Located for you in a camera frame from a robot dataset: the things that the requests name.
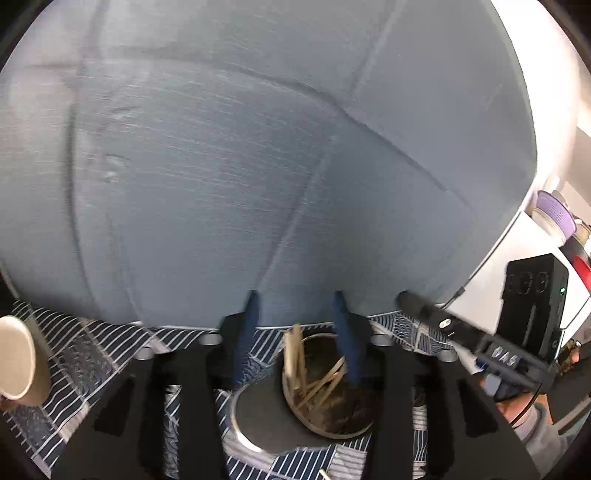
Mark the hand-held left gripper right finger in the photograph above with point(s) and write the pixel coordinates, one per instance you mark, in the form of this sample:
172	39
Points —
345	337

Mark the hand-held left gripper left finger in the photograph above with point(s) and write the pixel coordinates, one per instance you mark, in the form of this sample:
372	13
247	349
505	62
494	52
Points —
247	332

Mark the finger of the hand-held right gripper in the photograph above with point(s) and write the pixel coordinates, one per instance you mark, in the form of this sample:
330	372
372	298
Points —
434	316

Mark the pile of wooden chopsticks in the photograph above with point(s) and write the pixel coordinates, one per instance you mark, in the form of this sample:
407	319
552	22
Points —
293	355

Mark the black cylindrical utensil holder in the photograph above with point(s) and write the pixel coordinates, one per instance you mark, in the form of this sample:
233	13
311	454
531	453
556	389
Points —
263	415

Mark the person's right forearm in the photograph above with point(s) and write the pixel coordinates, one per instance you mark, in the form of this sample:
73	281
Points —
545	434

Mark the red object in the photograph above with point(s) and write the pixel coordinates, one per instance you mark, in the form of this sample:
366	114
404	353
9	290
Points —
582	270

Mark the purple ribbed roll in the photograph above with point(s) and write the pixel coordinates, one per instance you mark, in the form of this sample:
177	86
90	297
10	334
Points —
554	212

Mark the blue white patterned tablecloth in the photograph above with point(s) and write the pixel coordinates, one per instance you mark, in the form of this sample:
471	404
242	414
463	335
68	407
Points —
83	360

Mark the beige mug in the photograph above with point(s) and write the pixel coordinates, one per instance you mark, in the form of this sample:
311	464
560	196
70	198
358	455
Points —
21	364

